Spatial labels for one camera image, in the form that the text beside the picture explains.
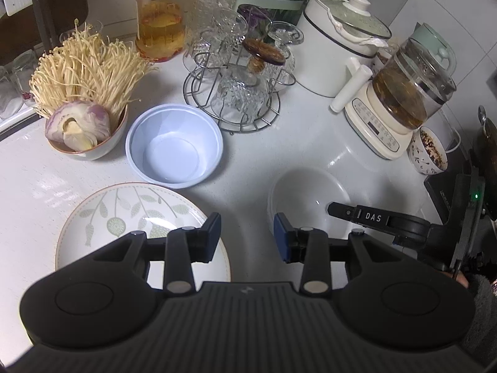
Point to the enoki mushroom bunch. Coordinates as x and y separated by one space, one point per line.
85 70

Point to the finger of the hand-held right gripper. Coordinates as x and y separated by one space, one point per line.
361 216

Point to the small glass jar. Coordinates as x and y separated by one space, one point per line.
22 74
7 97

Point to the red lid plastic jar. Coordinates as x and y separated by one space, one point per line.
161 19

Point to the white leaf pattern plate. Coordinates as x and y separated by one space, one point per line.
116 217

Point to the purple glass cup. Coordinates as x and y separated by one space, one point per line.
254 14

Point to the black knife and dish rack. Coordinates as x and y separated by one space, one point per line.
44 15

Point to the cut purple onion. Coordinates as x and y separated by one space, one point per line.
75 124

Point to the white cooking pot with lid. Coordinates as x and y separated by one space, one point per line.
326 46

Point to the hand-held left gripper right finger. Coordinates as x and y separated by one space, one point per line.
280 239

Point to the person's right forearm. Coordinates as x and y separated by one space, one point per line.
483 307

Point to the plain white bowl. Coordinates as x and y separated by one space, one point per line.
303 198

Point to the glass carafe with cork stopper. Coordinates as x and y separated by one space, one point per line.
240 91

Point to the patterned cup with spices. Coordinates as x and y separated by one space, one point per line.
425 155

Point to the white bowl holding vegetables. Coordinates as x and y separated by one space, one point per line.
99 152

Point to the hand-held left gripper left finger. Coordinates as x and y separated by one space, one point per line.
212 239

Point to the upturned crystal glass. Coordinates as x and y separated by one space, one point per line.
281 50
221 31

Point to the light blue bowl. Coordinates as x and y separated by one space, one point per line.
174 147

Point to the glass kettle on cream base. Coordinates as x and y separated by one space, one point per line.
403 89

